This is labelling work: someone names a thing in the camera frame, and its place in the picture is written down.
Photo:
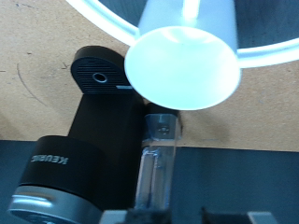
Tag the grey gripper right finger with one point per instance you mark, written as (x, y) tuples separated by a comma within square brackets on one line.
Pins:
[(236, 217)]

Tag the white mug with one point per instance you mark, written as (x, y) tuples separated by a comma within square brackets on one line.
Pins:
[(183, 71)]

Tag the white two-tier turntable stand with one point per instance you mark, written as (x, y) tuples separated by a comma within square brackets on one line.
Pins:
[(267, 55)]

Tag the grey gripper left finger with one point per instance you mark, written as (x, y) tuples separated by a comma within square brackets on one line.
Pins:
[(140, 217)]

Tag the black Keurig coffee machine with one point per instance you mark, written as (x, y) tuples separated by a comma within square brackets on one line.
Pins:
[(102, 124)]

